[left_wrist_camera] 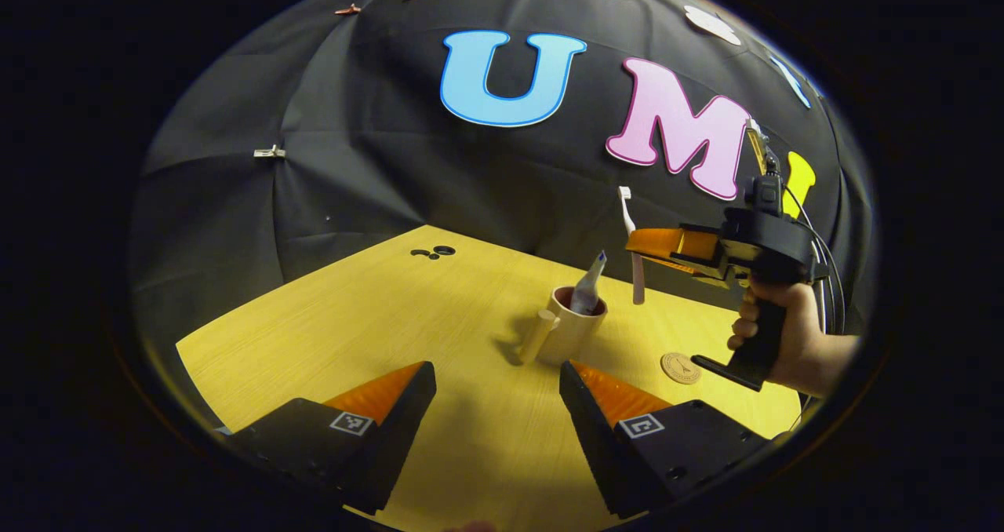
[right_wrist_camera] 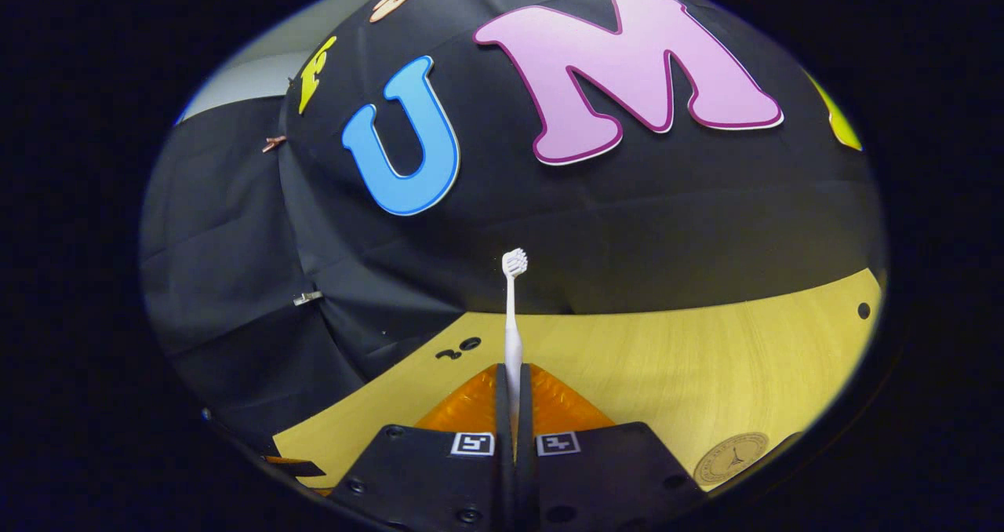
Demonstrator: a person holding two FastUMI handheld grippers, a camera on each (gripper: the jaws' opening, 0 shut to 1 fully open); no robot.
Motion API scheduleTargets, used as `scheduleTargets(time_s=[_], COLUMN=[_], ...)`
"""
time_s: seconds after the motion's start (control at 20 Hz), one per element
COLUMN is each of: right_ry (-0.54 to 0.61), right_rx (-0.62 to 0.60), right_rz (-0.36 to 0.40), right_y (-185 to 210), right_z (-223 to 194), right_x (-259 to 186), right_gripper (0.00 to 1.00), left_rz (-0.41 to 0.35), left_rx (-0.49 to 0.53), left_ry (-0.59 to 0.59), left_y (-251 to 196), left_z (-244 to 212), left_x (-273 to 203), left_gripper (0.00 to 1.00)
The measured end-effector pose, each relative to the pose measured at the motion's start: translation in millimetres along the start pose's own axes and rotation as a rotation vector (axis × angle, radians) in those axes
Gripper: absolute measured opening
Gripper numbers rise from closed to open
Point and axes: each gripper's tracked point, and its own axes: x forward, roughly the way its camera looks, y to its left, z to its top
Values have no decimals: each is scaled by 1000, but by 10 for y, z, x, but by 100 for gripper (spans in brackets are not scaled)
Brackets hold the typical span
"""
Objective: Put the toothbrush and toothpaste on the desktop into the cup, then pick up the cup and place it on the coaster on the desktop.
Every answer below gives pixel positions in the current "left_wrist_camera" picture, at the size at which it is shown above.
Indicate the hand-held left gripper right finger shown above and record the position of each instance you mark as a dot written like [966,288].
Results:
[588,422]

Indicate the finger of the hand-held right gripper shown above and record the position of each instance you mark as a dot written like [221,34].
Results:
[702,273]
[667,242]

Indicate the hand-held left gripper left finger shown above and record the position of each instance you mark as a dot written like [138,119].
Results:
[408,422]

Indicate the pale pink toothbrush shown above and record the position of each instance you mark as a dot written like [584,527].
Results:
[637,281]

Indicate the beige cup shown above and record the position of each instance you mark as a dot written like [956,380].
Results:
[569,336]

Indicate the white toothpaste tube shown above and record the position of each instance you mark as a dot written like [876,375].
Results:
[588,289]

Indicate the round cork coaster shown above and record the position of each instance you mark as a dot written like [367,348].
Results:
[680,368]

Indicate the wooden desktop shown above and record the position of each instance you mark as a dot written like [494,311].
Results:
[392,320]

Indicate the black backdrop cloth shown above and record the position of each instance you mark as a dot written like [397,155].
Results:
[353,140]

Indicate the silver metal clip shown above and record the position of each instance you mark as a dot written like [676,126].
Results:
[269,152]

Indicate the red metal clip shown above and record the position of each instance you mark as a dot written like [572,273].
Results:
[347,9]

